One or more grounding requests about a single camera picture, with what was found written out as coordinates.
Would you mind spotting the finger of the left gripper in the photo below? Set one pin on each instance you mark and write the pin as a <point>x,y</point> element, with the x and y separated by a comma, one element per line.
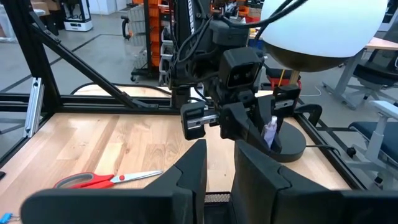
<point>267,109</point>
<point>236,123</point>

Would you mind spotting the silver aluminium extrusion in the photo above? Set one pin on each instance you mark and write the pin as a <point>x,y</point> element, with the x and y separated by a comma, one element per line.
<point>32,109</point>

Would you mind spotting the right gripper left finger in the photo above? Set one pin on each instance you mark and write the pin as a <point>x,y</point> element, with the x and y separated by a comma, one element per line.
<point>174,202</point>

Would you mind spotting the white box machine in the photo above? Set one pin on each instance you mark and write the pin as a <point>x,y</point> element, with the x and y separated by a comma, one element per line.
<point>77,18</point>

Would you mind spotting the small blue clip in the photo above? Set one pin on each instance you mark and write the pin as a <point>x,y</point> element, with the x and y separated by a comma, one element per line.
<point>5,216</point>

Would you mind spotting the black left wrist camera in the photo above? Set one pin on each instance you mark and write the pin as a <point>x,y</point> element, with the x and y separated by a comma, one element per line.
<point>242,68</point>

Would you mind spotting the wooden desk with grey legs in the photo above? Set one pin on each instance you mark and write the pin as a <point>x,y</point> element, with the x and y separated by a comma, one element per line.
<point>345,77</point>

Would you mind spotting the black office chair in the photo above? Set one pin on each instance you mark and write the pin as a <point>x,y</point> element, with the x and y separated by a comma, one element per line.
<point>376,74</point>

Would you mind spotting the black aluminium table frame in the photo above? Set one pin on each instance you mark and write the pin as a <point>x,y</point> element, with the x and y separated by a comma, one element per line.
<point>31,46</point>

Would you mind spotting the blue office chair grey frame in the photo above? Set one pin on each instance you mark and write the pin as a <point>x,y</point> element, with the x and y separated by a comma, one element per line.
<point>382,137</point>

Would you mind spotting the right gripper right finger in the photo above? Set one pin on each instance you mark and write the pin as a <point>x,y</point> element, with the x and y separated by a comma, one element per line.
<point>264,199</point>

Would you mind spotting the orange bin storage rack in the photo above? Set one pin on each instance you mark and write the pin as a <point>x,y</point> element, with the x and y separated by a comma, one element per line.
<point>154,31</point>

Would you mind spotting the white globe lamp black base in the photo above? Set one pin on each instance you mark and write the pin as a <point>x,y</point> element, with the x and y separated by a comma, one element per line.
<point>323,28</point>

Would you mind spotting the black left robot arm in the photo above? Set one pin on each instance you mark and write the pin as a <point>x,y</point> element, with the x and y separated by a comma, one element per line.
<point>182,31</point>

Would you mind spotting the black mesh desk organizer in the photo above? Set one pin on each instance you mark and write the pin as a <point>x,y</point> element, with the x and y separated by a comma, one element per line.
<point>217,199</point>

